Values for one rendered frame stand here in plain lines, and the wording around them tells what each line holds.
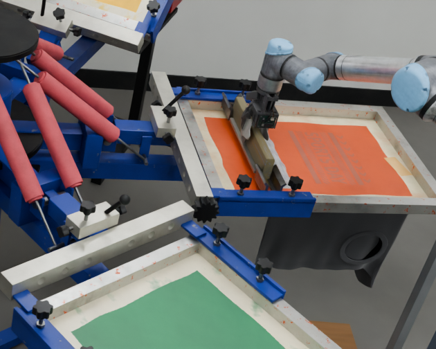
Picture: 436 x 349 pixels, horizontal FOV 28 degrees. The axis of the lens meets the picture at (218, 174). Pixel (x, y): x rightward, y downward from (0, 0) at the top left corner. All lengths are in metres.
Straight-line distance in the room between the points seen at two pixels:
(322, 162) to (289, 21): 2.19
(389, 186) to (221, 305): 0.88
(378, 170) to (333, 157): 0.15
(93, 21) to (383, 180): 1.08
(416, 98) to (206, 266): 0.69
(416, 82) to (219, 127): 0.86
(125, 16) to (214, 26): 1.86
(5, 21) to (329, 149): 1.14
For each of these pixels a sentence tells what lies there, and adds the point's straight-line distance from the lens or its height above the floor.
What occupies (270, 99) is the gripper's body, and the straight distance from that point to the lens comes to 2.59.
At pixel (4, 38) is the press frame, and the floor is 1.32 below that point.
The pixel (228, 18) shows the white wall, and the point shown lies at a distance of 4.83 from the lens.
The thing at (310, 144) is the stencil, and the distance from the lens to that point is 2.92.
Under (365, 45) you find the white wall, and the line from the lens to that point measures 5.21.
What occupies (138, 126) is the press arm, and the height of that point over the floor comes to 1.04.
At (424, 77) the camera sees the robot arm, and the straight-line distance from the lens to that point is 2.23.
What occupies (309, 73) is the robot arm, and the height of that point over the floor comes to 1.34.
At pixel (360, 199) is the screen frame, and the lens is 2.67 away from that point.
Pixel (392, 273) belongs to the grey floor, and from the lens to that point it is 4.12.
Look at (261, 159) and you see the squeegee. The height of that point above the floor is 1.04.
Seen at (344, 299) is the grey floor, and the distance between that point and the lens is 3.86.
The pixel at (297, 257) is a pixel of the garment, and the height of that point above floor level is 0.70.
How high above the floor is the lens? 2.42
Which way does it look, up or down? 34 degrees down
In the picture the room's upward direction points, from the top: 15 degrees clockwise
